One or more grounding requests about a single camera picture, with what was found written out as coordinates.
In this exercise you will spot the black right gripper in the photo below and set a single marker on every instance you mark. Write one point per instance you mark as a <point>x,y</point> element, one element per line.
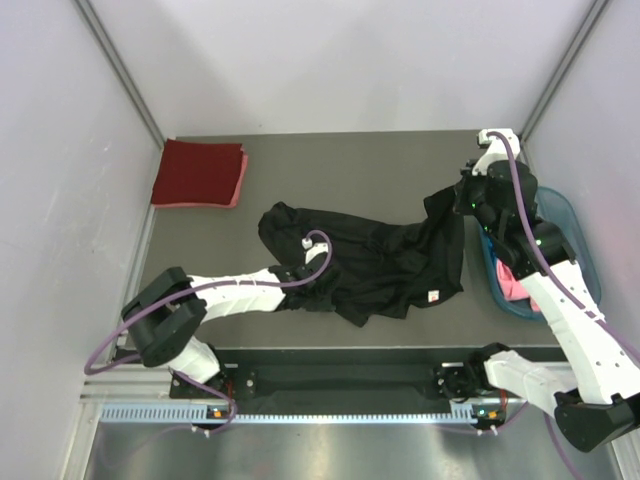
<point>468,179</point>

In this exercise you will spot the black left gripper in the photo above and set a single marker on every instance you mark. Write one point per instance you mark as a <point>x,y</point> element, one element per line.
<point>326,304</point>

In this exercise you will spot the black t shirt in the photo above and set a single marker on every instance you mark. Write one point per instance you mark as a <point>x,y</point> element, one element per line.
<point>377,268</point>

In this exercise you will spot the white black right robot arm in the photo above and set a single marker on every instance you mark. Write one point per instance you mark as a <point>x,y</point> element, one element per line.
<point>598,401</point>

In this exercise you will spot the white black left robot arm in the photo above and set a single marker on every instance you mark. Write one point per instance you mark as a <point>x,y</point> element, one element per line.
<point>162,320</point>

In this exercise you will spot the blue t shirt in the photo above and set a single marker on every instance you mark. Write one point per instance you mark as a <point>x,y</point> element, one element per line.
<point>491,247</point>

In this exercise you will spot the teal plastic laundry basket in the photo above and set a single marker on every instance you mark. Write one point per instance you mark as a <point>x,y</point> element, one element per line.
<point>552,207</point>

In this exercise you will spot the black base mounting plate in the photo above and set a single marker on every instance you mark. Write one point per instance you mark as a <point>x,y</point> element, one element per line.
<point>341,380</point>

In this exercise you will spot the folded dark red t shirt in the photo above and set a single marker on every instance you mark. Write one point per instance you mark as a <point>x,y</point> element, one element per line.
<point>196,172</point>

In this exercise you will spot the grey slotted cable duct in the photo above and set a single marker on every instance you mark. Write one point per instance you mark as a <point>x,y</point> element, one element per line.
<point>138,413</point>

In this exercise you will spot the right aluminium corner post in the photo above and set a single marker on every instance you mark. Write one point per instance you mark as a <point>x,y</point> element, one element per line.
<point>578,40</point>

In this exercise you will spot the aluminium corner post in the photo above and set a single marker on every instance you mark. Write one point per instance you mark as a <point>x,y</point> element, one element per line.
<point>90,17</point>
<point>578,40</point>

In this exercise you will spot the left aluminium corner post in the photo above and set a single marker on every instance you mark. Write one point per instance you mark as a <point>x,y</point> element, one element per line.
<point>90,17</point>

